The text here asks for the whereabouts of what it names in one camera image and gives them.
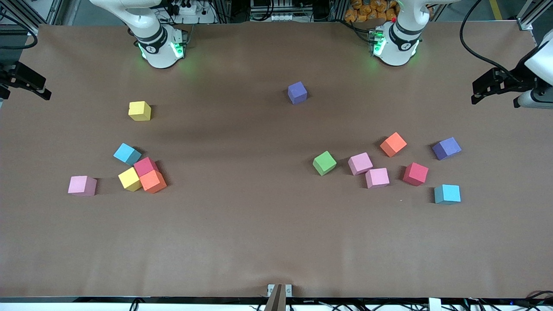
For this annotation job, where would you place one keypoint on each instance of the brown post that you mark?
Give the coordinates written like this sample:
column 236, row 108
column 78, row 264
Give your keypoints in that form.
column 276, row 300

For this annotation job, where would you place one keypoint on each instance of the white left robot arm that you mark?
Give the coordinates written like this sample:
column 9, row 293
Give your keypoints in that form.
column 397, row 47

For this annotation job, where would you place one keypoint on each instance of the white power strip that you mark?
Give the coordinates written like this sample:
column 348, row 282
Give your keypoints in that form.
column 285, row 17
column 194, row 11

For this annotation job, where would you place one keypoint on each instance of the small metal bracket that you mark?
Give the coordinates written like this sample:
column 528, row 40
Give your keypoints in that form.
column 288, row 290

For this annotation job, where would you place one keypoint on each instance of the orange foam block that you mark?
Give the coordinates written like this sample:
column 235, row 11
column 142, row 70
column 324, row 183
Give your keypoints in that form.
column 153, row 181
column 393, row 144

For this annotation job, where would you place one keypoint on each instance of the aluminium frame post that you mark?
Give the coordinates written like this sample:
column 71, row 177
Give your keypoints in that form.
column 525, row 24

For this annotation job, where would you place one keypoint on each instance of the green foam block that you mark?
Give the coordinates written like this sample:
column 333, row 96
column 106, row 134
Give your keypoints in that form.
column 324, row 163

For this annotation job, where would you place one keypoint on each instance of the red foam block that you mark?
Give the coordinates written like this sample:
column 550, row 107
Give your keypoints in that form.
column 415, row 173
column 144, row 165

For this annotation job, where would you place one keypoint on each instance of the yellow foam block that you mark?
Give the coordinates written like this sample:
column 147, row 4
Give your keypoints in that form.
column 139, row 111
column 129, row 179

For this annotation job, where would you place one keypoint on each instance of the bag of orange items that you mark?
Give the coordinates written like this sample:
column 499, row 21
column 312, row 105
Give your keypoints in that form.
column 363, row 11

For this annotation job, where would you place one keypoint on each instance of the small white box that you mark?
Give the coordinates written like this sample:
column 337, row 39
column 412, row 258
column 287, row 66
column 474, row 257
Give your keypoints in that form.
column 434, row 305

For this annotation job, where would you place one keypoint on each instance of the pink foam block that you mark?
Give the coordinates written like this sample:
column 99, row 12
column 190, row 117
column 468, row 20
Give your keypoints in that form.
column 377, row 178
column 360, row 163
column 81, row 185

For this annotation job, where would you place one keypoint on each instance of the light blue foam block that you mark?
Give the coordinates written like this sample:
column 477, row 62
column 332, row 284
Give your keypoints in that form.
column 447, row 194
column 126, row 153

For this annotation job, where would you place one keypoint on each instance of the purple foam block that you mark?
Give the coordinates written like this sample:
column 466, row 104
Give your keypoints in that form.
column 297, row 92
column 446, row 148

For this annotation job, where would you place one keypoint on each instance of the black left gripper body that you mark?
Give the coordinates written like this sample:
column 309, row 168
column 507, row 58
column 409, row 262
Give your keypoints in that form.
column 517, row 79

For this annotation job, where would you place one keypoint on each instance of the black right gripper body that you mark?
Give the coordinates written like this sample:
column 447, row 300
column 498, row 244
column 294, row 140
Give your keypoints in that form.
column 9, row 75

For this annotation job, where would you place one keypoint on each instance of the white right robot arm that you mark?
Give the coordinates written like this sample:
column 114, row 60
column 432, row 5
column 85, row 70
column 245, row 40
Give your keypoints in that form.
column 157, row 49

